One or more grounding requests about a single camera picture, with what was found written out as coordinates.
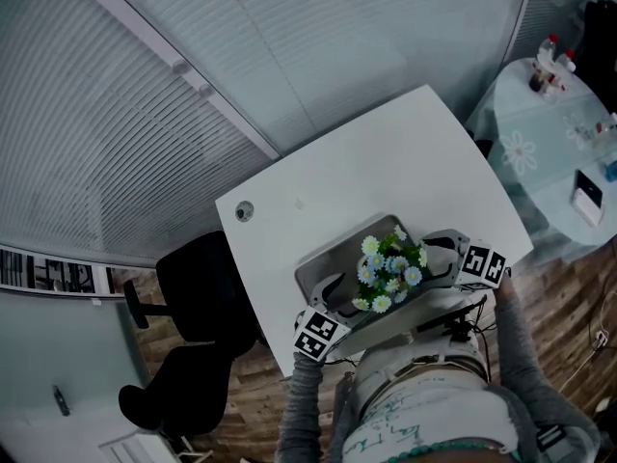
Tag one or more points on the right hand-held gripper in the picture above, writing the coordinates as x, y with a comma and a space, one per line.
484, 265

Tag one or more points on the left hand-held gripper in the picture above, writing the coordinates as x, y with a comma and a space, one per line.
318, 333

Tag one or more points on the grey tray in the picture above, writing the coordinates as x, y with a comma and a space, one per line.
328, 258

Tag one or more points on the blue white flower bouquet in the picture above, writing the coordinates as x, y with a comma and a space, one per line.
388, 268

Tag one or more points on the person's left forearm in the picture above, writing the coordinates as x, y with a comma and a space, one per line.
301, 403

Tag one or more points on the person's right forearm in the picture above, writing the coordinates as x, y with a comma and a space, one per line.
520, 355

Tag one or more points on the black waist-mounted device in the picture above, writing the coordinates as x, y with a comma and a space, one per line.
453, 318

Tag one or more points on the snake-print belt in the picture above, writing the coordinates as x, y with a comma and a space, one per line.
470, 365

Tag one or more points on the white table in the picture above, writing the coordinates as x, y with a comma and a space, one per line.
361, 162

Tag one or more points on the black office chair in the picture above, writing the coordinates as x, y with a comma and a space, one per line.
202, 307

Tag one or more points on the person's torso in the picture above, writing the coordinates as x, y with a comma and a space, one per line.
429, 403

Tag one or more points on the white box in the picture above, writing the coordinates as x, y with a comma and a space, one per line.
585, 212

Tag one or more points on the pale blue floral tablecloth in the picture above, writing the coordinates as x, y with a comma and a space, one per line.
540, 138

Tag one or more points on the black smartphone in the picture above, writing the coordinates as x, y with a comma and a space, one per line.
588, 188

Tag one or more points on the blue plastic bottle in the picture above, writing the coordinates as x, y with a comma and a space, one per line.
611, 169

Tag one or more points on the small clear glass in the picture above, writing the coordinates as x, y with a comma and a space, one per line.
552, 94

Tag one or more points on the glass of dark drink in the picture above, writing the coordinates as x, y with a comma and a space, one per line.
536, 82

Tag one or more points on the clear bottle with red label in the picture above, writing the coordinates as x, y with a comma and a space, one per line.
602, 126

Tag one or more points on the clear bottle with red cap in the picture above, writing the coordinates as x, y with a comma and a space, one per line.
567, 63
547, 50

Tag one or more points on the white blind knob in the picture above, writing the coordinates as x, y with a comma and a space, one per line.
206, 89
180, 65

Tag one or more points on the glass partition with blinds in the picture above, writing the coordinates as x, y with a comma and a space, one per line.
217, 65

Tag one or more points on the frosted glass door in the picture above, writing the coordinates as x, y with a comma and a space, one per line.
58, 355

